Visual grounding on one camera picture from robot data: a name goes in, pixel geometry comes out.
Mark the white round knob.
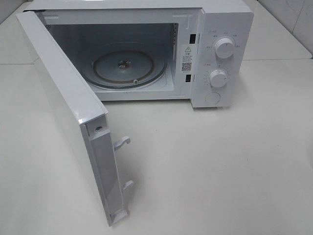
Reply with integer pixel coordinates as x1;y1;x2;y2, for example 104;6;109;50
214;36;235;59
209;69;227;88

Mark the white warning label sticker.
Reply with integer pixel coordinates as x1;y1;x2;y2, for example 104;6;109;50
179;44;196;73

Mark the round white door button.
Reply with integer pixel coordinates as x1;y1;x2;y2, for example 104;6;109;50
205;93;221;106

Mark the white microwave oven body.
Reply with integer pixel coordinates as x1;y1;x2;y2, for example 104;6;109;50
17;0;254;108

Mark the white microwave door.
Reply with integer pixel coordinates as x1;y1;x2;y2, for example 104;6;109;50
17;11;134;226

